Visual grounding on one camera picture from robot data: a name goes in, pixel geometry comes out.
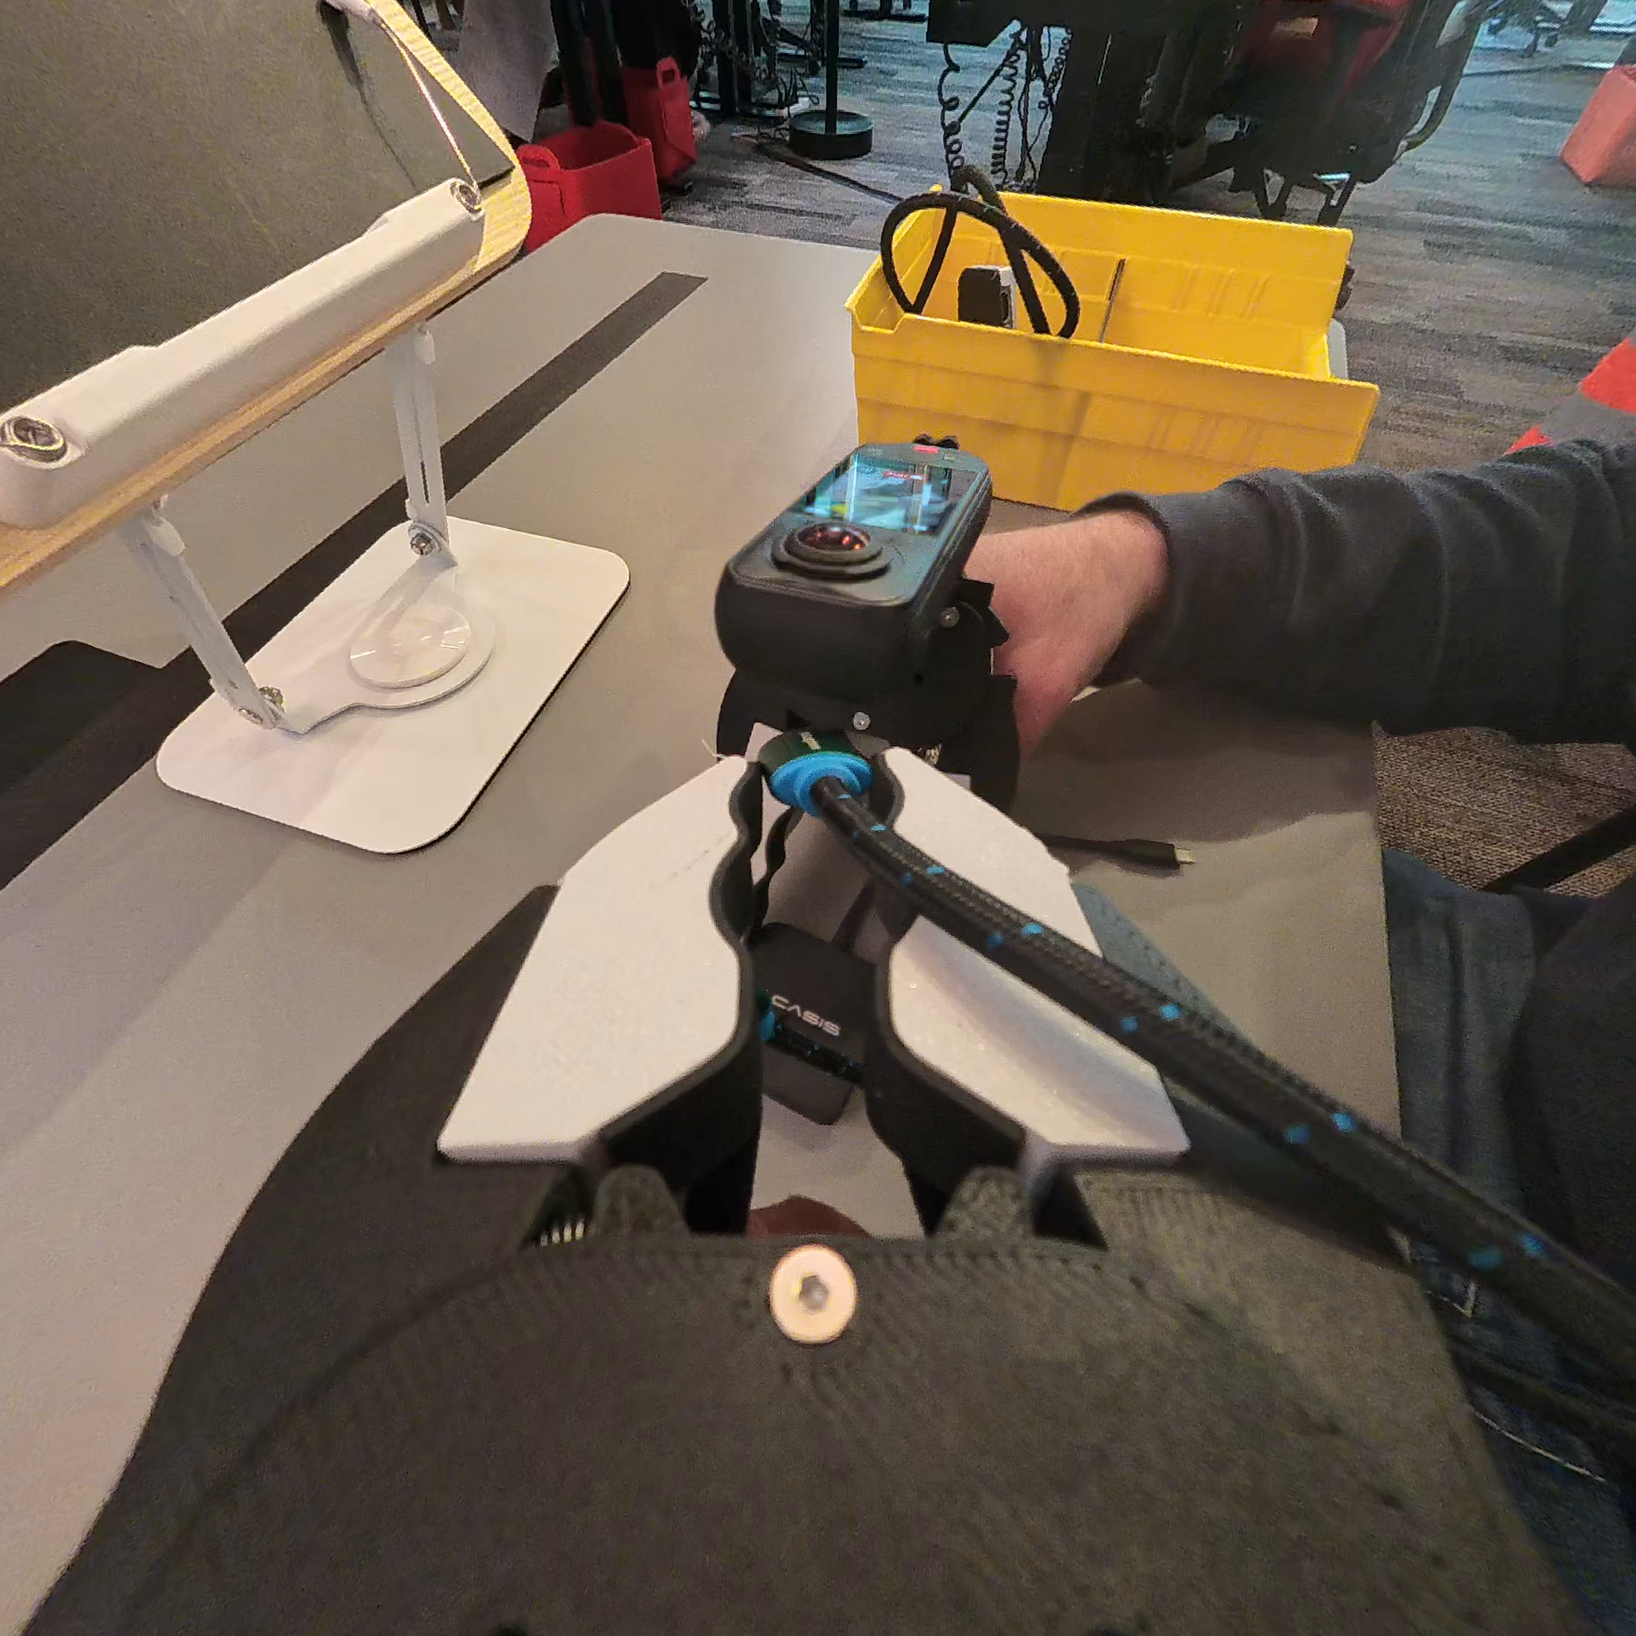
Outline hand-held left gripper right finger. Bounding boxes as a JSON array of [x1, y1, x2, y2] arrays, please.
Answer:
[[868, 747, 1193, 1198]]

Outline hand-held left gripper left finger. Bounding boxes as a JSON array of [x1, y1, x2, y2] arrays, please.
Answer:
[[437, 754, 769, 1168]]

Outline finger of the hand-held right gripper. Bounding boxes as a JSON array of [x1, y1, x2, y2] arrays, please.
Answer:
[[766, 817, 882, 954]]

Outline black and silver usb hub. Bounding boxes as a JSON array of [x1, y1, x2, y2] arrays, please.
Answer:
[[745, 836, 1200, 1130]]

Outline black braided hdmi cable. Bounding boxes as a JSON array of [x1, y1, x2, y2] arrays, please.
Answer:
[[753, 728, 1636, 1375]]

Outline yellow divided storage bin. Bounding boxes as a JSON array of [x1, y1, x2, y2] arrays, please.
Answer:
[[843, 191, 1385, 514]]

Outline person's right forearm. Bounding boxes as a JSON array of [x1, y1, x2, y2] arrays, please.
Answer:
[[1087, 437, 1636, 747]]

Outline person's right hand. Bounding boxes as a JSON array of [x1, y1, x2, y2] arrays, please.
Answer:
[[988, 511, 1170, 758]]

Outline white wooden laptop stand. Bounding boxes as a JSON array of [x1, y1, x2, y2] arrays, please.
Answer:
[[0, 0, 633, 857]]

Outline person's blue jeans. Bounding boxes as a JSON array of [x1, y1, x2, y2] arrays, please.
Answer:
[[1381, 850, 1636, 1636]]

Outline red plastic bin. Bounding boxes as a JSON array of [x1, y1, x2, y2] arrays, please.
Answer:
[[620, 58, 700, 189], [515, 121, 666, 254]]

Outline black mesh office chair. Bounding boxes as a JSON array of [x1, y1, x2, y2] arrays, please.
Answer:
[[1482, 805, 1636, 896]]

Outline white hanging paper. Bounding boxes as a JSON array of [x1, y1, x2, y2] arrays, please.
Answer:
[[451, 0, 561, 146]]

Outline orange traffic cone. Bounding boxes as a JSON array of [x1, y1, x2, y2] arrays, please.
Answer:
[[1507, 344, 1636, 457]]

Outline salmon plastic bin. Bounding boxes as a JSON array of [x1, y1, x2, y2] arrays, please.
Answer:
[[1560, 63, 1636, 189]]

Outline black looped cable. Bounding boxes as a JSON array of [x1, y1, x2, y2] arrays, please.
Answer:
[[878, 189, 1092, 344]]

